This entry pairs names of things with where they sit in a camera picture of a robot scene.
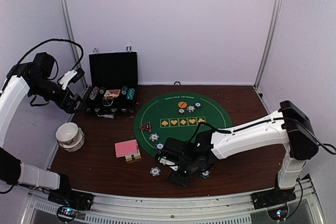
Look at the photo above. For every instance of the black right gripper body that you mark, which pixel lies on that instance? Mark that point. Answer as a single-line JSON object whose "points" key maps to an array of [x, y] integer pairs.
{"points": [[185, 180]]}

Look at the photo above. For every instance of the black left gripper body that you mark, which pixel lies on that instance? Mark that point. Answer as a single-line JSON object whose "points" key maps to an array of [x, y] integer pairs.
{"points": [[62, 103]]}

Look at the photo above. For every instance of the blue green 50 chip stack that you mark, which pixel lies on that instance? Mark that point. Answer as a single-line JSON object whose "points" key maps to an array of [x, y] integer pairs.
{"points": [[205, 174]]}

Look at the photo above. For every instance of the blue white 10 chip stack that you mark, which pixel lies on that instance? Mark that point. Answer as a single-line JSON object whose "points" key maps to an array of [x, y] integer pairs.
{"points": [[155, 171]]}

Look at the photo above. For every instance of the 10 chips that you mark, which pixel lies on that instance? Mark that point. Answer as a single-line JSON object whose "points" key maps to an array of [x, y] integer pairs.
{"points": [[154, 137], [190, 109]]}

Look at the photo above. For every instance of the pink playing card deck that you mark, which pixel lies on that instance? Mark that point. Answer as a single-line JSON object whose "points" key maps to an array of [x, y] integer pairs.
{"points": [[126, 148]]}

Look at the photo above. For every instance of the orange dealer button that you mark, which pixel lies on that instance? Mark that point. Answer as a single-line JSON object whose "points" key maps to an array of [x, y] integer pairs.
{"points": [[182, 105]]}

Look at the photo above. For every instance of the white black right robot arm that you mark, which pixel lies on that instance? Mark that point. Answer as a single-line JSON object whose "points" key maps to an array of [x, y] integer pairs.
{"points": [[288, 126]]}

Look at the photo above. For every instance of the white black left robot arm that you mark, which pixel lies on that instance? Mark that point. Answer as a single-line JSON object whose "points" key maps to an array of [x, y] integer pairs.
{"points": [[32, 79]]}

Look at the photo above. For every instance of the white left wrist cover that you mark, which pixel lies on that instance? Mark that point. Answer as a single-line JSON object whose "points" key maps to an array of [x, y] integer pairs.
{"points": [[66, 78]]}

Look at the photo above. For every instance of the black white chips in case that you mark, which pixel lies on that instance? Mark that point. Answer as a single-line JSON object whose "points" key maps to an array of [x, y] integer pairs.
{"points": [[97, 93]]}

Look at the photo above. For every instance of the white ceramic bowl stack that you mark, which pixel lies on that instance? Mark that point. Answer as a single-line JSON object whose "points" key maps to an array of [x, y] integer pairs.
{"points": [[70, 137]]}

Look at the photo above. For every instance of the red playing card in case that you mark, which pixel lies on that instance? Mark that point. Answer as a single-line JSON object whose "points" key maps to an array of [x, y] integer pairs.
{"points": [[112, 93]]}

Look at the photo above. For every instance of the card deck holder box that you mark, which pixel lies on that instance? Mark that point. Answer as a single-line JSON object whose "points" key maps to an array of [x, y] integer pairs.
{"points": [[133, 157]]}

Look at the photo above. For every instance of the black poker chip case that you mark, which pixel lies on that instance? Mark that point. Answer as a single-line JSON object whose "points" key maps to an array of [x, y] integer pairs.
{"points": [[112, 70]]}

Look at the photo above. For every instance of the round green poker mat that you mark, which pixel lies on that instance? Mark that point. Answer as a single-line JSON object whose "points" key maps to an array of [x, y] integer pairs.
{"points": [[162, 112]]}

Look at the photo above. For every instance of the red black triangle marker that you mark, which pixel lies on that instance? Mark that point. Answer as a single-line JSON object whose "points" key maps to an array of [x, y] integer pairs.
{"points": [[146, 127]]}

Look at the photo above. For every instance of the teal chips in case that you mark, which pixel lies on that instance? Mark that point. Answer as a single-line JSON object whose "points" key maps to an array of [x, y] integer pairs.
{"points": [[128, 93]]}

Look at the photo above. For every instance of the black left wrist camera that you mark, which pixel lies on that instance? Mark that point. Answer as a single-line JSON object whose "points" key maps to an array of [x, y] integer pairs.
{"points": [[45, 62]]}

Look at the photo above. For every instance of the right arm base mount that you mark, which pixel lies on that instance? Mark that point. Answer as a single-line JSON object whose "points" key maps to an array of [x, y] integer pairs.
{"points": [[272, 197]]}

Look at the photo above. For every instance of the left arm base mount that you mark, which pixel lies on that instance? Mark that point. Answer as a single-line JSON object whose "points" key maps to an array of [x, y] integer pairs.
{"points": [[74, 199]]}

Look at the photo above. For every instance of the left aluminium frame post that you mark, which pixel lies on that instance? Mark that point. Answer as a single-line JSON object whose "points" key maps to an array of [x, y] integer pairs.
{"points": [[66, 17]]}

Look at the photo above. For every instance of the aluminium frame post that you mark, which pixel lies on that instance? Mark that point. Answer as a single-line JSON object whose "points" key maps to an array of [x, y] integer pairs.
{"points": [[66, 17], [276, 10]]}

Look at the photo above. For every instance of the aluminium front rail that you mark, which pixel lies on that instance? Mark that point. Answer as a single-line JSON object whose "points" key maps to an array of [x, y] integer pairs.
{"points": [[234, 208]]}

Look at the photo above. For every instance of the right aluminium frame post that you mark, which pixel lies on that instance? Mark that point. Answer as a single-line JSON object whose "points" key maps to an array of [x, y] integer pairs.
{"points": [[276, 10]]}

